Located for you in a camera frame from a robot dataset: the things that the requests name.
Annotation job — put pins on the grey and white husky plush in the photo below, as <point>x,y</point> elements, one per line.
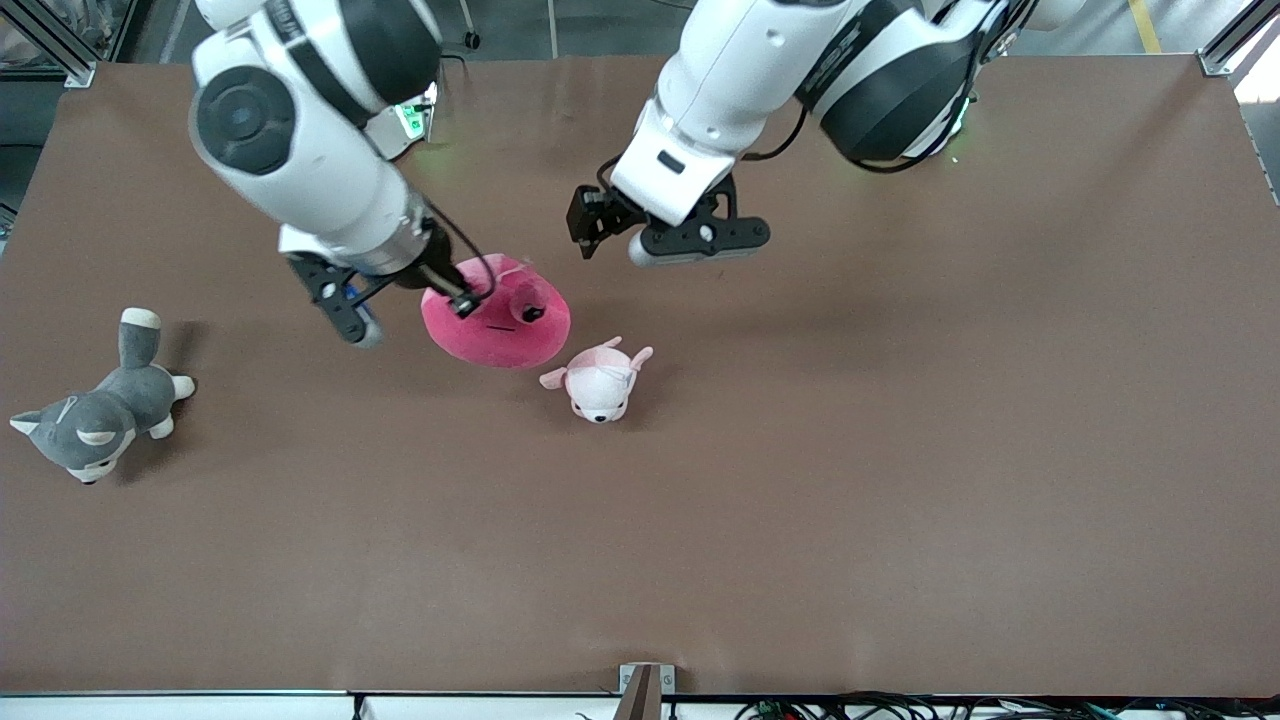
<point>95,420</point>

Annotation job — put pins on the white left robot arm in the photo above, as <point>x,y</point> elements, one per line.
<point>760,70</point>

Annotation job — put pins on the white table edge rail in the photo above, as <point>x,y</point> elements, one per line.
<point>180,705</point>

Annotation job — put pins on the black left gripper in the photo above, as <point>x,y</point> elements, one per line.
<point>601,212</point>

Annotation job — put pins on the thin white pole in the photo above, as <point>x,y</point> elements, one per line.
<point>551,30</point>

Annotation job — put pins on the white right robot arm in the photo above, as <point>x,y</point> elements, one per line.
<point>300,130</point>

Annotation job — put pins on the metal camera post bracket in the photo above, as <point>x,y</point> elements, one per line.
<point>645,690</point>

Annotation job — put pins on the hot pink round plush toy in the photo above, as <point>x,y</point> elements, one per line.
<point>500,335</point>

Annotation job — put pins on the aluminium frame post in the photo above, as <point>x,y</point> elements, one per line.
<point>1235,40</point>
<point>60,45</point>

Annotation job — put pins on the light pink dog plush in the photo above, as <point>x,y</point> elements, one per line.
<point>598,385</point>

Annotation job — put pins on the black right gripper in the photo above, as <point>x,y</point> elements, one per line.
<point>436,266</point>

